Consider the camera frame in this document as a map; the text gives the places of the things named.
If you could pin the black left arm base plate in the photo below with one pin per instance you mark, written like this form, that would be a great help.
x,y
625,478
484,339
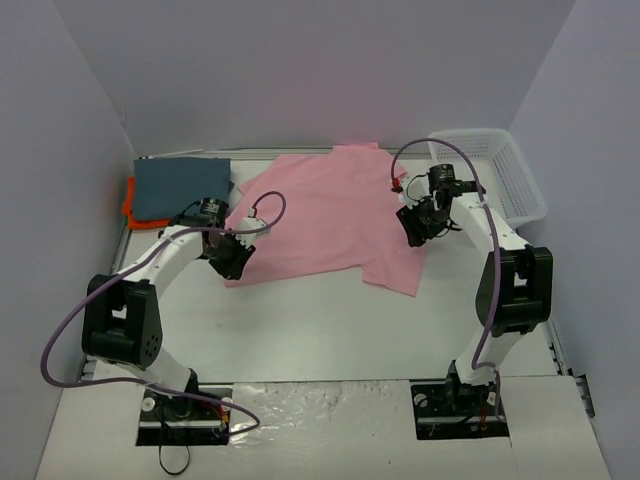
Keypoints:
x,y
176,421

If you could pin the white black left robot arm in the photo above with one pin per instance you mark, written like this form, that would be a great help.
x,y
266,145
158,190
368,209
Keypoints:
x,y
122,320

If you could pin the pink t-shirt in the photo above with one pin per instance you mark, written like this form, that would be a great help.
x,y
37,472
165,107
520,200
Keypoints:
x,y
334,211

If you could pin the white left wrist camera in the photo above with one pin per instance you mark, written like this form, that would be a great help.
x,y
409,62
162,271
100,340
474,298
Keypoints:
x,y
248,226

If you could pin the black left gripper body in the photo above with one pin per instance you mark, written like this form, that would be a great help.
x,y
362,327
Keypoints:
x,y
233,258

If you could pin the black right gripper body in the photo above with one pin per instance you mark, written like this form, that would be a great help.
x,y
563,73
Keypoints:
x,y
415,226

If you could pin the white plastic basket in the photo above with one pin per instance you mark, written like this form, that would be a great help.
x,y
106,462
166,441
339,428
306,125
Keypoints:
x,y
503,172

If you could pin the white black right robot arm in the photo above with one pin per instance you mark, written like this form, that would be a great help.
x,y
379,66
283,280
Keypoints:
x,y
514,291

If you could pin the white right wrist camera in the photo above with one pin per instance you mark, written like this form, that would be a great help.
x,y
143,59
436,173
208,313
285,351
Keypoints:
x,y
400,187

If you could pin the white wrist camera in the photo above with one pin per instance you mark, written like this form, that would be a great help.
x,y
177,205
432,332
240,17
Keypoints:
x,y
248,226
400,187

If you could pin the folded teal blue t-shirt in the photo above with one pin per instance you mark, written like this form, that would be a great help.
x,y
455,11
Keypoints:
x,y
163,187

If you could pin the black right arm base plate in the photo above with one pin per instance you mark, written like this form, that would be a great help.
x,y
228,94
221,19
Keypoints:
x,y
438,416

